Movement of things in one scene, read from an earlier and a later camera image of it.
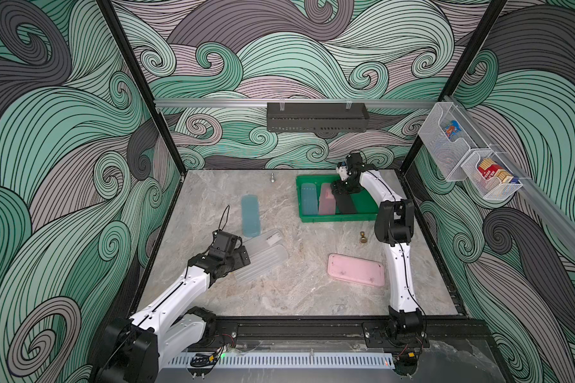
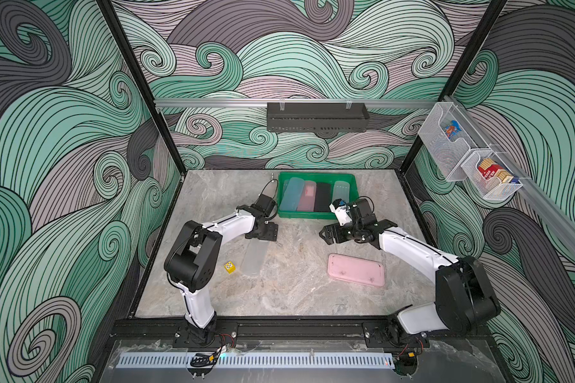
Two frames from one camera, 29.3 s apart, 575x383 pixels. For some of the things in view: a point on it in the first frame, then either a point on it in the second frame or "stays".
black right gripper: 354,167 → 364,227
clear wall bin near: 489,175 stays
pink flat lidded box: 355,270 stays
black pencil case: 344,204 → 323,197
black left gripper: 239,262 → 272,234
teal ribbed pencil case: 309,199 → 292,194
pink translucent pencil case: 327,203 → 307,200
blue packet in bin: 452,128 stays
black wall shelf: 317,116 stays
